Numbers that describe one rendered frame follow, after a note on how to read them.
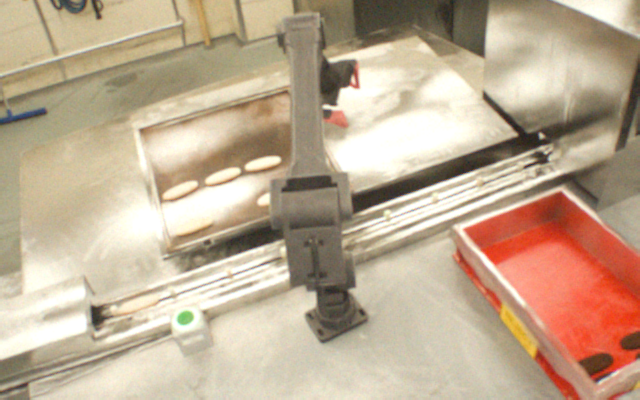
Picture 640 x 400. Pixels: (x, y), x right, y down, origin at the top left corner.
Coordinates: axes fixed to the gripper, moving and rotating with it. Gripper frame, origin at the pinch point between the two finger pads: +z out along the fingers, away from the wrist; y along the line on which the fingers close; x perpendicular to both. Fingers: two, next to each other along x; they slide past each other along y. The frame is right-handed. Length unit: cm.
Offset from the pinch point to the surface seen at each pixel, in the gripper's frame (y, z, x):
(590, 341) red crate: 34, 36, 50
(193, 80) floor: -119, 140, -267
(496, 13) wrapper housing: -50, 32, 16
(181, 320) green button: 53, -4, -22
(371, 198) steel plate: 7.4, 36.1, -11.0
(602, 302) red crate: 25, 42, 50
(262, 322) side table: 48, 11, -14
